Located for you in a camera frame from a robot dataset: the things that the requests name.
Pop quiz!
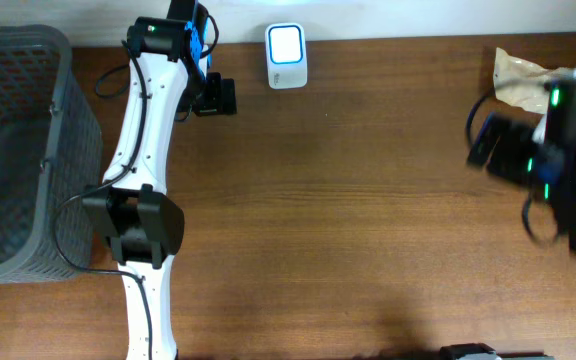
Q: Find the brown mushroom snack bag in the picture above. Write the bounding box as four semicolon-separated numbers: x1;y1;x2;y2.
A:
493;48;576;115

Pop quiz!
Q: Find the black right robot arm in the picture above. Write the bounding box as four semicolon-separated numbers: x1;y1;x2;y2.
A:
465;77;576;261

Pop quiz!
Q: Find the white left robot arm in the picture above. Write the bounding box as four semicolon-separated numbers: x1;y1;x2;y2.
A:
81;1;237;359

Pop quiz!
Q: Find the white barcode scanner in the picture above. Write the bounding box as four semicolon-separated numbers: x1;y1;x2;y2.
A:
265;23;308;90

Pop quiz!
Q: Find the dark grey plastic basket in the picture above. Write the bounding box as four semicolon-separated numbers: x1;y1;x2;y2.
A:
0;25;103;284

